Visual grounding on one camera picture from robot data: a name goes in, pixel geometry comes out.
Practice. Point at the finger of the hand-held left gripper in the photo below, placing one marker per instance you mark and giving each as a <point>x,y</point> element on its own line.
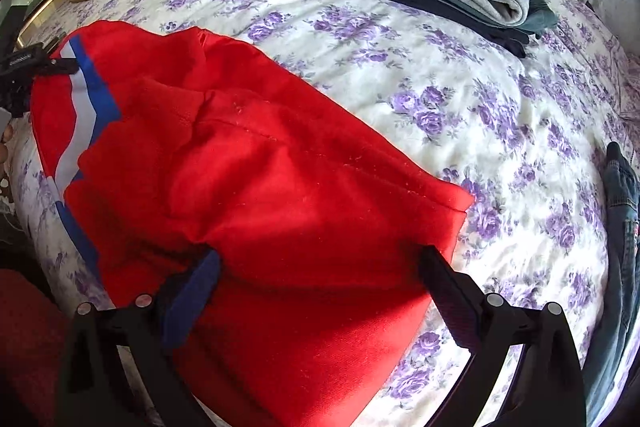
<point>57,66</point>

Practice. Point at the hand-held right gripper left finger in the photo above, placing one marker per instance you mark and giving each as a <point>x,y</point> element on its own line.
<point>192,304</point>

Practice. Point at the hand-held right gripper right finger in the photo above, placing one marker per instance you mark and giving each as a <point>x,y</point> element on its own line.
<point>450,302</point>

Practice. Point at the red pants with striped band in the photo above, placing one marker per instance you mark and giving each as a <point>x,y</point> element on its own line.
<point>280,187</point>

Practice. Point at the person's left hand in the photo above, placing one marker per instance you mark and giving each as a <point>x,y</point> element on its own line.
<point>4,142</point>

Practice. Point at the person's dark red clothing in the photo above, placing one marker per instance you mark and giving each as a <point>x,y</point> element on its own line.
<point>27,337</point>

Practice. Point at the blue jeans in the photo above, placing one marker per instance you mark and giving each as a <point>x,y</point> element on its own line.
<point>620,257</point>

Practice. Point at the purple floral bed sheet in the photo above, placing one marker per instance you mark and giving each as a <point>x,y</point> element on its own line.
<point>450,117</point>

